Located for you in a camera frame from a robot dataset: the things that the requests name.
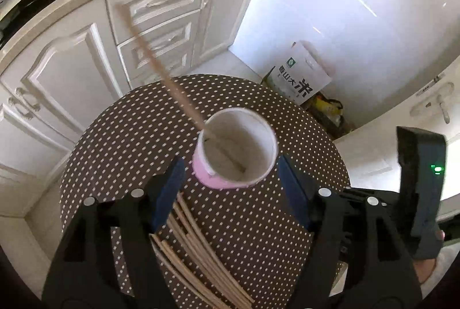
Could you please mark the pink and white cup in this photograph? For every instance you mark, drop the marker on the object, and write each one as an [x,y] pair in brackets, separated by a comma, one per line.
[258,151]

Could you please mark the person's right hand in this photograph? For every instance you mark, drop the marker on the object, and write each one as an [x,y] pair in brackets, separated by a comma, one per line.
[426,269]

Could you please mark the long wooden chopstick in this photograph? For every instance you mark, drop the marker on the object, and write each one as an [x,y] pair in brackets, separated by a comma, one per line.
[172,86]

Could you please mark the yellow plastic bag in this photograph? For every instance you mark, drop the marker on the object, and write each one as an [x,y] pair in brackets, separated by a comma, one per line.
[329,111]

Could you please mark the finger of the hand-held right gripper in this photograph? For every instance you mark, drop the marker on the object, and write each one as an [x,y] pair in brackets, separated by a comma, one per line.
[354,194]

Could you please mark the narrow cream cabinet door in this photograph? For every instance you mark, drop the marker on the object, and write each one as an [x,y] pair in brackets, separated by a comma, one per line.
[226,7]

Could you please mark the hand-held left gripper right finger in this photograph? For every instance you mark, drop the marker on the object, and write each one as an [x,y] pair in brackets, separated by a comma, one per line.
[291,187]

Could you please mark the wide cream cabinet door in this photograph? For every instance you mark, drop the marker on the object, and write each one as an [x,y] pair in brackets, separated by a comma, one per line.
[64,79]

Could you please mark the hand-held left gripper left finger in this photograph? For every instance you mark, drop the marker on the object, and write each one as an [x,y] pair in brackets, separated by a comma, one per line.
[169,196]

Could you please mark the bunch of wooden chopsticks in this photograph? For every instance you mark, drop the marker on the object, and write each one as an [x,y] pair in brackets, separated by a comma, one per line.
[201,258]

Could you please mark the cream cabinet drawer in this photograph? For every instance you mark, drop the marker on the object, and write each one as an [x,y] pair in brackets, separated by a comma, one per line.
[158,3]
[179,61]
[161,39]

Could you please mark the white rice bag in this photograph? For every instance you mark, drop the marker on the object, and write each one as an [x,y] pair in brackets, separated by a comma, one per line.
[298,75]

